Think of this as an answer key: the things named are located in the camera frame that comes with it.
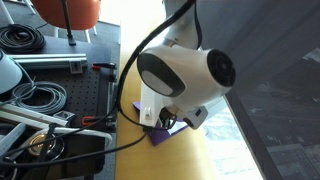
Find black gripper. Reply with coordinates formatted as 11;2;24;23
159;106;208;129

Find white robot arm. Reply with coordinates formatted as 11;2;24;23
137;0;236;129

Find black perforated board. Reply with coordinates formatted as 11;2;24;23
29;68;110;127

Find silver round tin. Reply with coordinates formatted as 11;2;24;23
28;133;65;161

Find orange chair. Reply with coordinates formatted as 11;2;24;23
31;0;101;30

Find aluminium extrusion bar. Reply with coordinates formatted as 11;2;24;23
10;53;88;74

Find white aluminium rails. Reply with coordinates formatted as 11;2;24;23
0;104;67;129

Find white dome object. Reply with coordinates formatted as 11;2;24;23
0;50;22;94

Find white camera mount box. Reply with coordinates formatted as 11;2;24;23
139;83;163;127

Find red handled clamp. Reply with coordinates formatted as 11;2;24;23
91;63;117;70

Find orange handled clamp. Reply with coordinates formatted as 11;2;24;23
81;116;115;127

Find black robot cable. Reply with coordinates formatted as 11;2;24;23
0;0;204;168

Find grey coiled cable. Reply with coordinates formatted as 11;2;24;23
11;82;68;115

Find black coiled cable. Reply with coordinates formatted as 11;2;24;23
0;23;47;53

